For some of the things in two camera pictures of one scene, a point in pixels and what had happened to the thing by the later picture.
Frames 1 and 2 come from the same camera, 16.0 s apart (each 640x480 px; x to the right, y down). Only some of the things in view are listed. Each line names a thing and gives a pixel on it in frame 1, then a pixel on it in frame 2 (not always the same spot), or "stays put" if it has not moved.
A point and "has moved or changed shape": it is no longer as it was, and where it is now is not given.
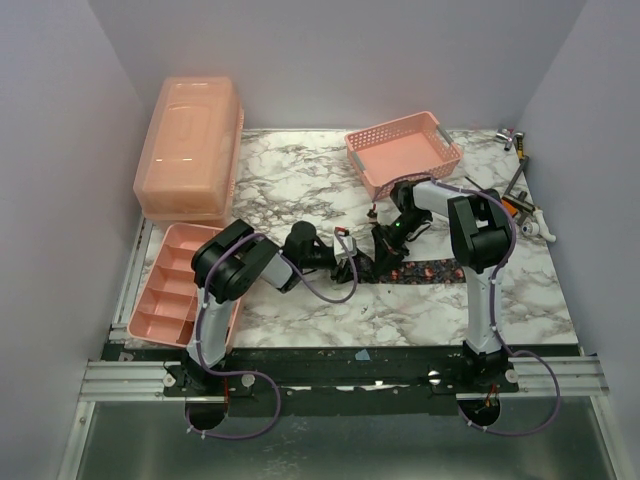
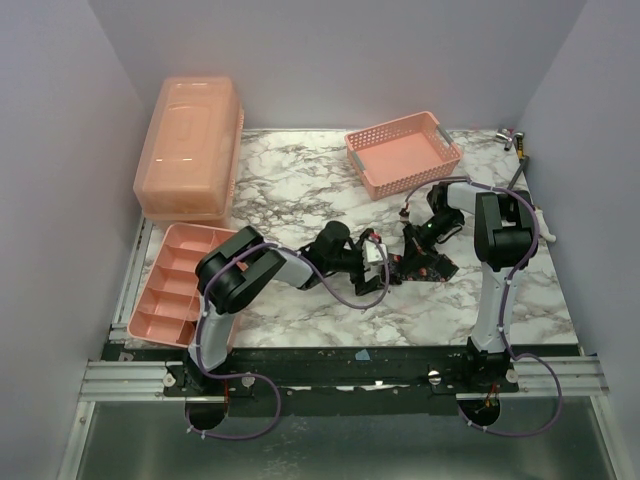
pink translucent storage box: [189, 165] stays put
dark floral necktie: [439, 271] has moved or changed shape
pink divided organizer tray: [166, 311] stays put
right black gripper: [385, 251] → [413, 245]
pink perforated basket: [387, 153] stays put
